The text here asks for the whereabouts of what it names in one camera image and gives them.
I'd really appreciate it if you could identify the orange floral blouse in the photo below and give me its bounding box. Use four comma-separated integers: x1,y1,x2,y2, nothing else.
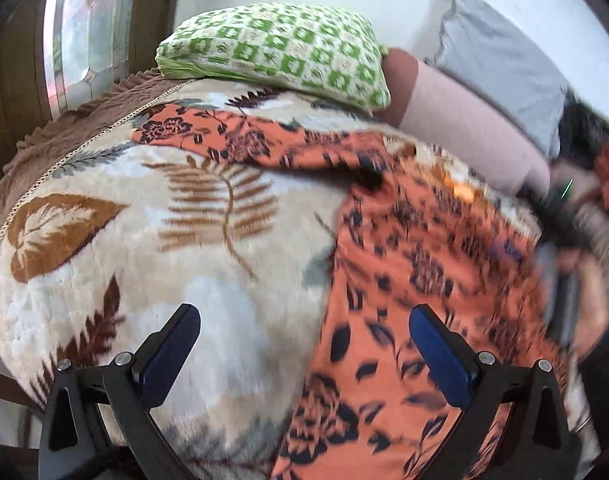
133,105,545,479

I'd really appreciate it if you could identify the leaf pattern fleece blanket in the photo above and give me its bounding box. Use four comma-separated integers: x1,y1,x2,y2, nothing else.
0,77,601,480

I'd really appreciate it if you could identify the grey pillow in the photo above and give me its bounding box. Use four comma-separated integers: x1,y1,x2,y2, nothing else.
425,0,570,159

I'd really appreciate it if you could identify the pink quilted bolster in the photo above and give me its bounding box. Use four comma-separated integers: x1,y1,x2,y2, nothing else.
376,48,551,195

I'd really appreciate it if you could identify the black furry garment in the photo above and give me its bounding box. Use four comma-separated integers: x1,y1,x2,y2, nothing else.
557,89,609,171

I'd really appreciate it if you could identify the stained glass window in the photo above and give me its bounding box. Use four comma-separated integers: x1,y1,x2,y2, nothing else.
43,0,133,119

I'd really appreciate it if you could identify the brown fringed bedspread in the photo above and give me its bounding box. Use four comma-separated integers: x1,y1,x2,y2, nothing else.
0,70,178,229

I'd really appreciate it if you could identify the green white patterned pillow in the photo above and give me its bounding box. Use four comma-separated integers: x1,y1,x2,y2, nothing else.
156,2,391,114

